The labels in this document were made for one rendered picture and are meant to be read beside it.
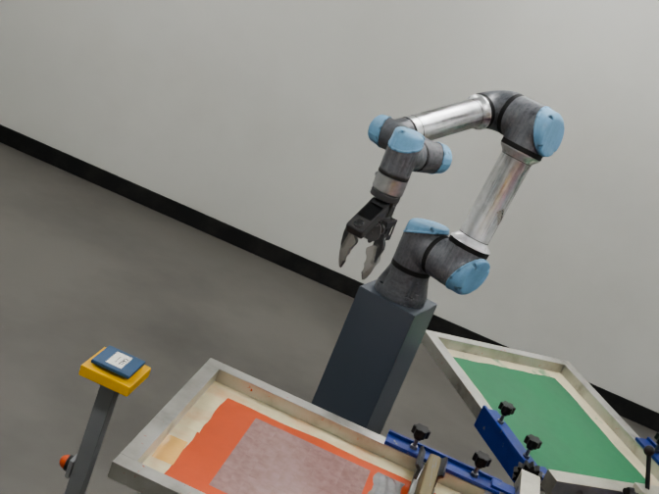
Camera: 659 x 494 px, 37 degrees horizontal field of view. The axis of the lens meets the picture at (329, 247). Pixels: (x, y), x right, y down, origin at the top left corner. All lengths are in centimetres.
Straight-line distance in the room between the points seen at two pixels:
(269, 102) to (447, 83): 107
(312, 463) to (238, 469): 21
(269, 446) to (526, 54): 381
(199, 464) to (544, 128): 118
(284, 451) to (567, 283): 384
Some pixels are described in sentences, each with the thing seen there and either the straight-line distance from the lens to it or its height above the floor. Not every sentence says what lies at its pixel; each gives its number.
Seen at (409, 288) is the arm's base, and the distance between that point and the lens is 271.
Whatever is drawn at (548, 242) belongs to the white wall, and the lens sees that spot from 590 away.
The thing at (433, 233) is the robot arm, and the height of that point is 142.
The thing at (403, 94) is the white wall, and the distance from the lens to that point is 581.
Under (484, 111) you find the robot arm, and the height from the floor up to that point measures 177.
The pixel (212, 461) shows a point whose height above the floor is 95.
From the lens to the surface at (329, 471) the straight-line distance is 232.
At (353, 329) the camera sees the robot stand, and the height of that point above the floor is 108.
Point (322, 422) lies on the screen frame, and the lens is 246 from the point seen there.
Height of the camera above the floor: 211
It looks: 18 degrees down
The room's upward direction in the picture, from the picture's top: 22 degrees clockwise
